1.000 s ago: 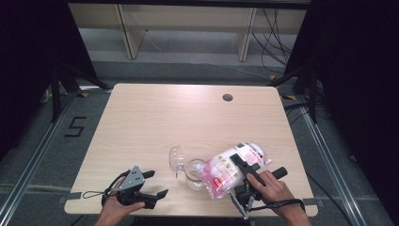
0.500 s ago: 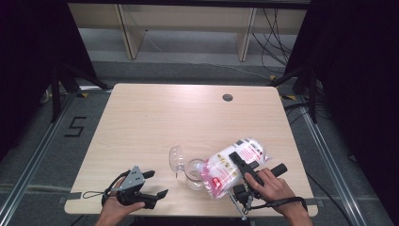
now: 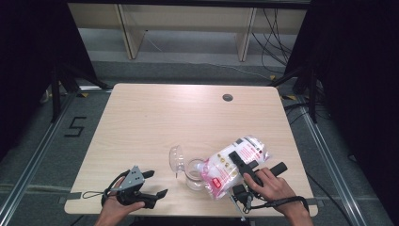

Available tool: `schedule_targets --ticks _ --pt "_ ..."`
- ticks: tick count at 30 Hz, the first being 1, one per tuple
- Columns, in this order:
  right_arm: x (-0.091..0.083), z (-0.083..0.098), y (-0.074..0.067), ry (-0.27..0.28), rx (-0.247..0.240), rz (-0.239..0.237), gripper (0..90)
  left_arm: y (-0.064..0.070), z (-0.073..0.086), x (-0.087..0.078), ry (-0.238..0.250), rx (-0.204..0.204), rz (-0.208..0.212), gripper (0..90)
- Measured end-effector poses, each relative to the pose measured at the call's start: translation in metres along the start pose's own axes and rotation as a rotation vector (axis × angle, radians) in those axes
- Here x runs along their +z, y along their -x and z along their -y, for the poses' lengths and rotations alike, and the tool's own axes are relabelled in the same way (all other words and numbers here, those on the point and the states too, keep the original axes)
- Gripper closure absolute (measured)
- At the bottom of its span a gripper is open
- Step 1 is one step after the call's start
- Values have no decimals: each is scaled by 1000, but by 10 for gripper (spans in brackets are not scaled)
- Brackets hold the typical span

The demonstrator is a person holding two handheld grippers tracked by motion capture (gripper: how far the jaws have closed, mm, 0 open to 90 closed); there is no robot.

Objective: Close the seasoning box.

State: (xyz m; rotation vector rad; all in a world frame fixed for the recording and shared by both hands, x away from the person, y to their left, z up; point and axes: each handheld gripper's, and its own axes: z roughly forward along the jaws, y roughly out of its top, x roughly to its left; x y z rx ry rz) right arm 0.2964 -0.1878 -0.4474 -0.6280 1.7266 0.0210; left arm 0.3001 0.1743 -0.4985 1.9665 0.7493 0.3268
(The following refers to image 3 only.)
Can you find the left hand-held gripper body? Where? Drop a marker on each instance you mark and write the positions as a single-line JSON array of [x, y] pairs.
[[133, 182]]

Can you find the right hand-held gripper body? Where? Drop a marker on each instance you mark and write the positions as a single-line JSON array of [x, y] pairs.
[[241, 194]]

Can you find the red and white plastic bag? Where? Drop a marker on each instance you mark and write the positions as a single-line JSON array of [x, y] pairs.
[[219, 169]]

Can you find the clear jar lid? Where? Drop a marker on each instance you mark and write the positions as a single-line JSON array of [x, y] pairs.
[[177, 158]]

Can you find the clear glass jar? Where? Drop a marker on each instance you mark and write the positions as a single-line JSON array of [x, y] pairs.
[[195, 184]]

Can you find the person's left hand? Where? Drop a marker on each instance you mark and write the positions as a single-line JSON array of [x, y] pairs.
[[111, 210]]

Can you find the person's right hand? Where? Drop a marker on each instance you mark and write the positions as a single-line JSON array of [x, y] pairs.
[[277, 190]]

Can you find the grey tape strip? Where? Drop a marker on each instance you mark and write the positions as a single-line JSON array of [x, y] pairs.
[[73, 196], [319, 201]]

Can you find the grey table grommet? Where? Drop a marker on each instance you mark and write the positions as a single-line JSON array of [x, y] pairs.
[[227, 97]]

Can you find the black metal stand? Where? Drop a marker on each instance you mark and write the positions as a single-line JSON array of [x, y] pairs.
[[312, 94], [55, 94]]

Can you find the light wooden shelf unit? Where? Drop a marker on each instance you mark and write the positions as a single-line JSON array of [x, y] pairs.
[[135, 37]]

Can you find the black curtain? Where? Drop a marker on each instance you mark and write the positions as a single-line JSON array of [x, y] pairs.
[[360, 78], [25, 62]]

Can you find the metal floor rail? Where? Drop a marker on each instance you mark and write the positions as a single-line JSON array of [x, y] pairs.
[[33, 160], [329, 157]]

